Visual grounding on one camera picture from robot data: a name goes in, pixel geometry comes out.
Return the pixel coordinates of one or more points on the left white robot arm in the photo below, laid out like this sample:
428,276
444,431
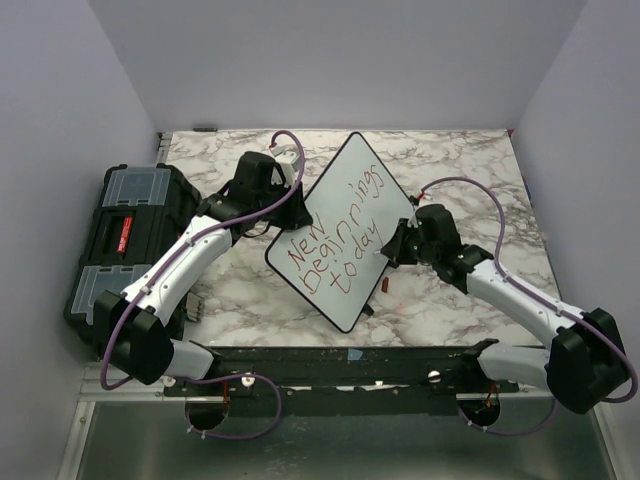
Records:
130,327

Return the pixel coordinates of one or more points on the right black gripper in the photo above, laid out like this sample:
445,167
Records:
395,249

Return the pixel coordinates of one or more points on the black framed whiteboard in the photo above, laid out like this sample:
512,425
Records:
355,206

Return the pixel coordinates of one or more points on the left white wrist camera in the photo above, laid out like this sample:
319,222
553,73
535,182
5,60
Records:
288,161

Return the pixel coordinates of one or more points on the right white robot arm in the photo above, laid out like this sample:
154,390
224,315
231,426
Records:
580,361

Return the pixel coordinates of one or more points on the black plastic toolbox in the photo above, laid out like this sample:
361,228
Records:
140,214

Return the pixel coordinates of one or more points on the black mounting rail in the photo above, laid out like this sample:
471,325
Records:
341,381

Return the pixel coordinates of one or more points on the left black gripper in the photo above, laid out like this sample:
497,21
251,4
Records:
298,216

